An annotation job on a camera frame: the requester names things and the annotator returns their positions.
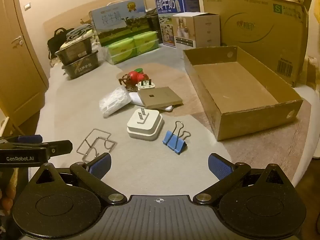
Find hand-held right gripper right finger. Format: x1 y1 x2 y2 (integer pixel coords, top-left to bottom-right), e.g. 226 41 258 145
192 152 292 204

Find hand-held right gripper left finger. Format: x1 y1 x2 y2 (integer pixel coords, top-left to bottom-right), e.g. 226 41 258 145
29 152 128 204

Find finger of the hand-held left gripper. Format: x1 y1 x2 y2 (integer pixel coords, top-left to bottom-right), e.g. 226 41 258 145
0 140 73 157
0 134 43 143

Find metal wire holder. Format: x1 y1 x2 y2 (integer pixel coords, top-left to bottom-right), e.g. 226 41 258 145
76 129 116 162

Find blue binder clip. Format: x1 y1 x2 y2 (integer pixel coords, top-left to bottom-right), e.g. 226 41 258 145
162 121 191 155

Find white square power adapter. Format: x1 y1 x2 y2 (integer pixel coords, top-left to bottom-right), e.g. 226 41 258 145
127 107 165 141

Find clear bag of white picks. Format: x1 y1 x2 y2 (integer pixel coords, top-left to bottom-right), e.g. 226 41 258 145
99 85 132 118

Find white oblong case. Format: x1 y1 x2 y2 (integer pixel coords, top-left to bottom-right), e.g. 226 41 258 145
129 91 174 112

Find gold wall panel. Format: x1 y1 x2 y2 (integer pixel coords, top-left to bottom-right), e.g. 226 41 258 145
137 86 183 108

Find white three-pin plug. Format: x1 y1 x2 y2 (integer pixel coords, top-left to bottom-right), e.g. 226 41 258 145
136 79 157 92

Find person's left hand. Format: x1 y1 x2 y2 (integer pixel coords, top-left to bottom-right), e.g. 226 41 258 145
0 187 17 215

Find wooden door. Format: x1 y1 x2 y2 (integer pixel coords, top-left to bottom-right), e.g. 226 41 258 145
0 0 49 120

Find black food tub gold print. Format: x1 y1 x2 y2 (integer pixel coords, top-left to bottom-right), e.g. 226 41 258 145
61 50 99 80

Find black bag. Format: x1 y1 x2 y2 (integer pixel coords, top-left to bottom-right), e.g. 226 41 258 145
47 27 75 60

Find cream folded cloth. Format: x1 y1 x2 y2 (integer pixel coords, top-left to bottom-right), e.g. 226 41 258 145
90 29 102 53

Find green tissue pack bundle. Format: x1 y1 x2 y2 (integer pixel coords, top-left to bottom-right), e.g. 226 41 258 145
104 31 160 65

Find grey striped folded cloth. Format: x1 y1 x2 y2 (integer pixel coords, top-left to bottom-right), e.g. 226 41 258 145
66 24 92 42

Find green cow milk carton box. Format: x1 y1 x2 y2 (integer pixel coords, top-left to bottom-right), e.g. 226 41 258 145
89 0 148 47

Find white product box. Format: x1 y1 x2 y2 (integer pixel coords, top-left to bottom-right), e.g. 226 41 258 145
172 12 221 49

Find large brown cardboard box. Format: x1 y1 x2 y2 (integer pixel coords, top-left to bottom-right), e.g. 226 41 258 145
201 0 314 87

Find blue milk carton box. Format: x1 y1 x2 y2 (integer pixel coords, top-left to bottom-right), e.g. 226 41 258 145
154 0 200 47

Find wooden folding frame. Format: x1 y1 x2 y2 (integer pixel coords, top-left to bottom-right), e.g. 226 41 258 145
0 115 28 137

